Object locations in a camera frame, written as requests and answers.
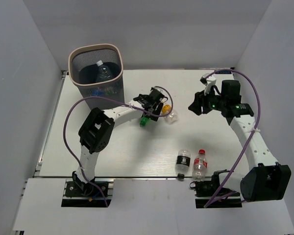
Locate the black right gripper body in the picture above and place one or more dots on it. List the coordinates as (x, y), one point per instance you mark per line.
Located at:
(211, 103)

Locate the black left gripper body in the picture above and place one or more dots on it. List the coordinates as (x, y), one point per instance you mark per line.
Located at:
(158, 109)

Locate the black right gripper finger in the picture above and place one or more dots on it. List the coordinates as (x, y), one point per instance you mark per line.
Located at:
(213, 91)
(197, 105)

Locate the green Sprite bottle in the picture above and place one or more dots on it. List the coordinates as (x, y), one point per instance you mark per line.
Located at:
(109, 91)
(144, 121)

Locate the orange label clear bottle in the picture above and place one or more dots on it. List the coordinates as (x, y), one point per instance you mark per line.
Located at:
(171, 115)

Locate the black label water bottle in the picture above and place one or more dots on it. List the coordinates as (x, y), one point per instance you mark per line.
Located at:
(182, 163)

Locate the blue label water bottle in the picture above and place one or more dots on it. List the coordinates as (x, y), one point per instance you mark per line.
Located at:
(97, 92)

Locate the clear unlabelled plastic bottle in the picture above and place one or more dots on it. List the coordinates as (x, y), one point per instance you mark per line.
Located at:
(104, 73)

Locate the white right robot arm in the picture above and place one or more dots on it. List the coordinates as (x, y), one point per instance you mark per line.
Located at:
(266, 179)

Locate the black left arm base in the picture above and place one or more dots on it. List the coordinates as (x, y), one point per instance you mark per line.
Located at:
(73, 197)

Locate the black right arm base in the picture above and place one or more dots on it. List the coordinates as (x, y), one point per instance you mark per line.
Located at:
(204, 190)

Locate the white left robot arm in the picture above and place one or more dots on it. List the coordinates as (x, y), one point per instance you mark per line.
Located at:
(96, 131)

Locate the grey mesh waste bin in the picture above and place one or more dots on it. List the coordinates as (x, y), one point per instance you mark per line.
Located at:
(97, 70)

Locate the blue table corner label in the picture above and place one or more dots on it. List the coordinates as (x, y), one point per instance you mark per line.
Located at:
(223, 72)

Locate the red cap clear bottle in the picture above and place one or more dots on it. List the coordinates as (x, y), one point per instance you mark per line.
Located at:
(199, 166)

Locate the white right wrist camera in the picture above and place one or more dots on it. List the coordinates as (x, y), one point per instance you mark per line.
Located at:
(209, 81)

